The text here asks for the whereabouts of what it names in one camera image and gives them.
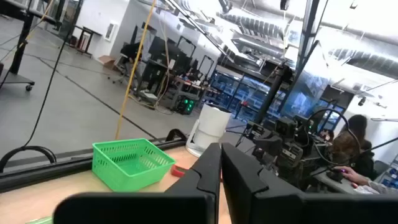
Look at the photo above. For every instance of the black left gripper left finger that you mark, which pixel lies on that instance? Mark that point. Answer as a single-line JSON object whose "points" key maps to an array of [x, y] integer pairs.
{"points": [[186, 205]]}

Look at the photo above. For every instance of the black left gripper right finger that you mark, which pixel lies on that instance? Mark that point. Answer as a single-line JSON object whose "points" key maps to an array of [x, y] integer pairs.
{"points": [[280, 208]]}

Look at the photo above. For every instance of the white office chair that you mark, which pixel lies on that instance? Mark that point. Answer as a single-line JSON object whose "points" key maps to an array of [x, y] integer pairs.
{"points": [[119, 67]]}

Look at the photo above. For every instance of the red card case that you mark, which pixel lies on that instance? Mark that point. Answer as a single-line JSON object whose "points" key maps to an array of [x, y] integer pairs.
{"points": [[178, 171]]}

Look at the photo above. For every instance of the black computer mouse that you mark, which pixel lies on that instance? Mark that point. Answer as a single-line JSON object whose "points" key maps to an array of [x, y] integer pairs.
{"points": [[334, 175]]}

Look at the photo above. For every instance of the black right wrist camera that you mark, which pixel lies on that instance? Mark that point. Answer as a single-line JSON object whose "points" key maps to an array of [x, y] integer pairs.
{"points": [[286, 127]]}

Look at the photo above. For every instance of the black rolling cart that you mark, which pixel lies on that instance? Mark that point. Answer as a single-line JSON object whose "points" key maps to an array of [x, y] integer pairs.
{"points": [[18, 40]]}

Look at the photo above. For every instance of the black table edge rail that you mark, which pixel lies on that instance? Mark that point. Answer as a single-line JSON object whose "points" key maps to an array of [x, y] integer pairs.
{"points": [[46, 174]]}

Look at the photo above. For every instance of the computer with green lights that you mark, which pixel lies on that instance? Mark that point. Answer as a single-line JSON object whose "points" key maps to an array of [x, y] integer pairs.
{"points": [[186, 105]]}

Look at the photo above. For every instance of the cardboard box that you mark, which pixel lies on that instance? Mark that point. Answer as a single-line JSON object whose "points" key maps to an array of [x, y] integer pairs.
{"points": [[107, 60]]}

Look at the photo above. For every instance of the green plastic basket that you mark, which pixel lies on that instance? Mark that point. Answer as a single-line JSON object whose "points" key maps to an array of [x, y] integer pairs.
{"points": [[130, 168]]}

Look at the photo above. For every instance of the person's hand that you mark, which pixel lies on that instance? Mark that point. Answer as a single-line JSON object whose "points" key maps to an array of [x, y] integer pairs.
{"points": [[351, 175]]}

